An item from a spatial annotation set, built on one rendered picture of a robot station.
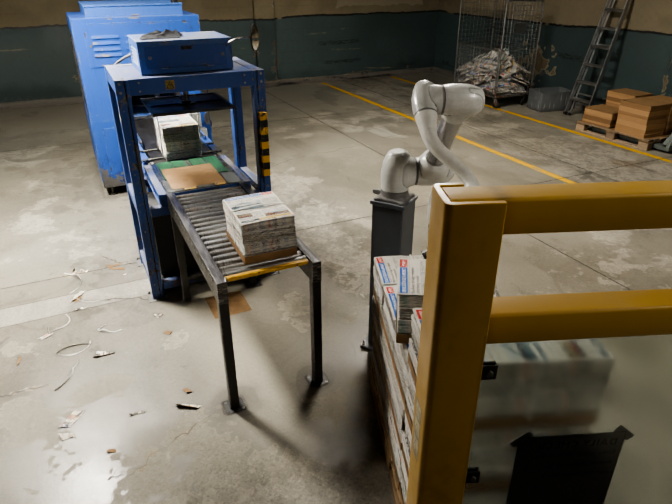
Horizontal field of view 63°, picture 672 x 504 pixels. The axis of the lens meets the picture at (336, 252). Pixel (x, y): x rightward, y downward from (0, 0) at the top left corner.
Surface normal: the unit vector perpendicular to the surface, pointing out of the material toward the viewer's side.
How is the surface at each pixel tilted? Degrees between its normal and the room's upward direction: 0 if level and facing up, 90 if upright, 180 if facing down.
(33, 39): 90
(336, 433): 0
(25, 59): 90
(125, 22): 90
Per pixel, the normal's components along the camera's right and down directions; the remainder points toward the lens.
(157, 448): 0.00, -0.89
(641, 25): -0.90, 0.20
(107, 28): 0.43, 0.41
